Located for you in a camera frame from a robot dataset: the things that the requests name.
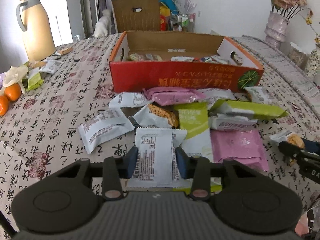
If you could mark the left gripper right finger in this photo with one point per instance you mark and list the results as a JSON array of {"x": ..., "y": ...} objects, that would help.
[{"x": 241, "y": 197}]

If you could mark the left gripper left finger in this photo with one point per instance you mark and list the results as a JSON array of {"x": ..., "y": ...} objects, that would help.
[{"x": 72, "y": 196}]

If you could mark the pink snack pack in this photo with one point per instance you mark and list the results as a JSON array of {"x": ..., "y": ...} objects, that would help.
[
  {"x": 245, "y": 147},
  {"x": 166, "y": 96}
]

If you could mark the long green snack bar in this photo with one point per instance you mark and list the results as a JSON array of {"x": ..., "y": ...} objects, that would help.
[{"x": 250, "y": 110}]

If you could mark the white oat crisp pack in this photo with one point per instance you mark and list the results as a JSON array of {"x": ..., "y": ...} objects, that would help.
[{"x": 156, "y": 163}]

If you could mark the floral white vase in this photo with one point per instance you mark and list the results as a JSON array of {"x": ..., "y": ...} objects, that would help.
[{"x": 312, "y": 65}]

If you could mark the clear snack jar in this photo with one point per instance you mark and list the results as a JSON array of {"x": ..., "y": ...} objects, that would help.
[{"x": 298, "y": 55}]

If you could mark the folded grey blanket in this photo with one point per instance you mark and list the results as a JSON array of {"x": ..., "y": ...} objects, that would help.
[{"x": 285, "y": 67}]

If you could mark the orange tangerine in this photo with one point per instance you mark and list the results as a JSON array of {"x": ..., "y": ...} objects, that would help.
[
  {"x": 4, "y": 105},
  {"x": 13, "y": 92}
]

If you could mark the small green packet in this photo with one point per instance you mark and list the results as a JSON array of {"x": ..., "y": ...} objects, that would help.
[{"x": 34, "y": 79}]

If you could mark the pink ribbed vase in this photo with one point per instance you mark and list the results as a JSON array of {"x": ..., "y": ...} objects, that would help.
[{"x": 276, "y": 30}]

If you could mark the white packet by thermos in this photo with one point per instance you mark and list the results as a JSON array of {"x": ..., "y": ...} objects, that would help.
[{"x": 51, "y": 67}]

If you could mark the dried pink roses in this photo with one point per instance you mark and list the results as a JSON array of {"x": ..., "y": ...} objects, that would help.
[{"x": 290, "y": 8}]

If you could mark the red cardboard box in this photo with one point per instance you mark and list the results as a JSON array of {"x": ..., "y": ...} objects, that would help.
[{"x": 146, "y": 59}]

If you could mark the white cat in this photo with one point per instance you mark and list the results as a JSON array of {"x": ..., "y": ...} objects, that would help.
[{"x": 104, "y": 25}]

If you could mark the beige thermos jug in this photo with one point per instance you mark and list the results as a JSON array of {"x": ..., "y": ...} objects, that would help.
[{"x": 36, "y": 32}]

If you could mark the wire storage cart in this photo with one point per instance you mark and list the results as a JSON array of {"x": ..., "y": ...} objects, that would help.
[{"x": 182, "y": 22}]

